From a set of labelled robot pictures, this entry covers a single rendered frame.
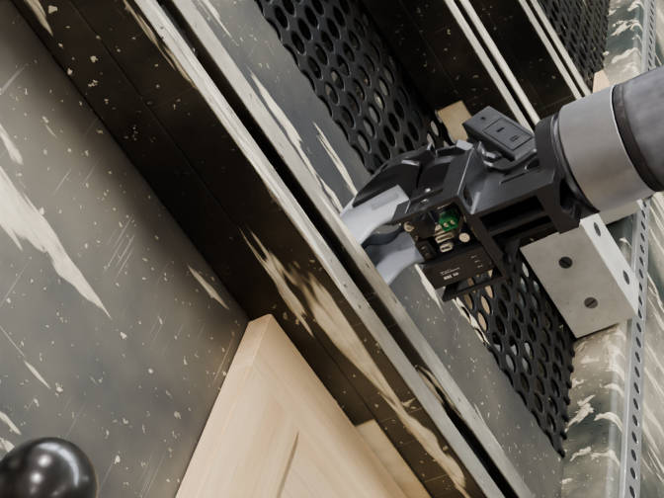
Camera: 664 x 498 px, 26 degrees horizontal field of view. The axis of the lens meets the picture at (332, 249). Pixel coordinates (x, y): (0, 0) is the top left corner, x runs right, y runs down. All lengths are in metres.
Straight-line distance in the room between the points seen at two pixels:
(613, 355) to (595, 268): 0.09
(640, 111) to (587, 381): 0.60
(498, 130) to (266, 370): 0.24
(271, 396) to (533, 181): 0.22
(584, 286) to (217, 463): 0.71
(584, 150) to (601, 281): 0.58
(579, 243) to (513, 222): 0.53
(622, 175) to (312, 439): 0.26
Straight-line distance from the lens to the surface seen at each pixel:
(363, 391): 0.98
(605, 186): 0.92
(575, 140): 0.92
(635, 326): 1.54
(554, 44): 1.63
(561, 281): 1.48
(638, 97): 0.91
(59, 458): 0.52
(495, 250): 0.94
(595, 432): 1.39
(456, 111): 1.40
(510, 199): 0.92
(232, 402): 0.88
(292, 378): 0.95
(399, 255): 1.02
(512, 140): 0.99
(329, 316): 0.95
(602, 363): 1.48
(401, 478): 1.03
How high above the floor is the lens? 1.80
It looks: 34 degrees down
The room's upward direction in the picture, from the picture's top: straight up
